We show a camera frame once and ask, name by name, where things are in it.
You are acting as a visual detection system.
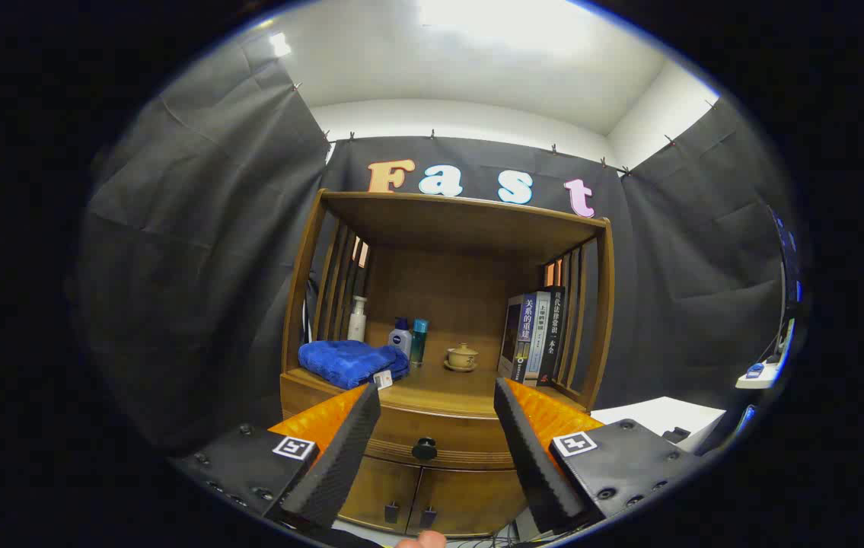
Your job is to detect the book with black spine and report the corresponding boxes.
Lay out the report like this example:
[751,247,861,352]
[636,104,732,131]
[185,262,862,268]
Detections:
[537,286,566,387]

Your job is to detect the wooden drawer with black knob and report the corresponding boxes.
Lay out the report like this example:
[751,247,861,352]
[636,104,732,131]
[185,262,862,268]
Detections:
[280,373,524,470]

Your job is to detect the bundle of black cables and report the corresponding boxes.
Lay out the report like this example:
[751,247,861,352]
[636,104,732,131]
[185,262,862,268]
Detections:
[447,533,518,548]

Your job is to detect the blue folded towel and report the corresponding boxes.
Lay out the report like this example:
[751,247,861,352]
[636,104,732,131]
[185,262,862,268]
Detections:
[298,339,410,390]

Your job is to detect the white bottle with blue cap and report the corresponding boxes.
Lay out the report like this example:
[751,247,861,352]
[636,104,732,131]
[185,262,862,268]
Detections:
[388,317,413,360]

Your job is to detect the white pump bottle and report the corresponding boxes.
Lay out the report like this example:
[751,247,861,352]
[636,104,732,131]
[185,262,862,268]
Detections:
[347,295,368,343]

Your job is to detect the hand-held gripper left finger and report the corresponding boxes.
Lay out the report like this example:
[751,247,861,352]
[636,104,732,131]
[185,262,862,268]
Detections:
[173,383,382,534]

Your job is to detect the wooden countertop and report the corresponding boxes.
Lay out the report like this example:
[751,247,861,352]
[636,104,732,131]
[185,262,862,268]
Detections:
[287,364,592,416]

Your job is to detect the white side shelf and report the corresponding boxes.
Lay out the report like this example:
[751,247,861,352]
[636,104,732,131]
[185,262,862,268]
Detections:
[735,320,796,390]

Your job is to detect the beige lidded teacup with saucer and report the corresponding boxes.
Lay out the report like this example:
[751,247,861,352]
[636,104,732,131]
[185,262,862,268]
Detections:
[444,342,480,373]

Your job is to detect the wooden cabinet door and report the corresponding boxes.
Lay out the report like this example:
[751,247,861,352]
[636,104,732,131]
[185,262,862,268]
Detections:
[405,466,528,537]
[336,455,421,534]

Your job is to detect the book with blue spine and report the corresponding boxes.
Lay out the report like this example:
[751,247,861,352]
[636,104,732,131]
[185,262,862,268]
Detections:
[498,294,537,383]

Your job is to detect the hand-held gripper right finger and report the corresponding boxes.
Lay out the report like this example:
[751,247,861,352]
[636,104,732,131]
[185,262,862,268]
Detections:
[493,378,706,534]

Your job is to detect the wooden cabinet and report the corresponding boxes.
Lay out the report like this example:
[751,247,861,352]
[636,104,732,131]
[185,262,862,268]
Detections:
[279,189,615,537]

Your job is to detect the book with pale spine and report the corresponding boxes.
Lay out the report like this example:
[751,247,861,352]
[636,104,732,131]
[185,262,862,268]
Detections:
[524,291,553,387]

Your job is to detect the white box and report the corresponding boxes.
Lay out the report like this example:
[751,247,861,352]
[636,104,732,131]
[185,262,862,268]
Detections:
[590,397,728,454]

